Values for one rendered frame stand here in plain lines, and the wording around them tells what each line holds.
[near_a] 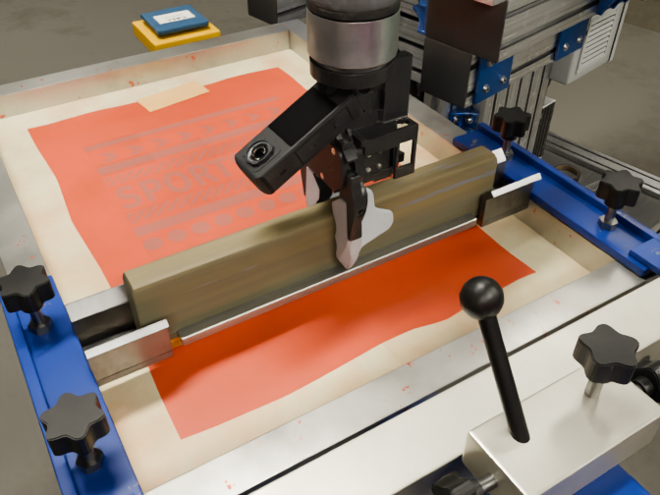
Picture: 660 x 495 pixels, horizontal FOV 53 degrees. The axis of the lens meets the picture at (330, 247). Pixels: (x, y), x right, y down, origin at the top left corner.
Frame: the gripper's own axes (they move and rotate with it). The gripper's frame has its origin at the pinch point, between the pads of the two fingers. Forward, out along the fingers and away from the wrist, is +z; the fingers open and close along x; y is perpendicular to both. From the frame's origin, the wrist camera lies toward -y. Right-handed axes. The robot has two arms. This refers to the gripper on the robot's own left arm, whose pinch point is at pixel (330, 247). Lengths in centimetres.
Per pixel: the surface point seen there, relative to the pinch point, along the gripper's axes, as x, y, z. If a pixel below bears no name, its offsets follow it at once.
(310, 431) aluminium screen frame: -16.9, -12.0, 1.8
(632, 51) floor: 158, 279, 100
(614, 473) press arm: -33.4, 2.1, -3.3
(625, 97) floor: 125, 234, 100
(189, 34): 72, 13, 5
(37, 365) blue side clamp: 0.1, -29.1, 0.8
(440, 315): -9.6, 7.3, 5.3
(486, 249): -4.1, 18.3, 5.3
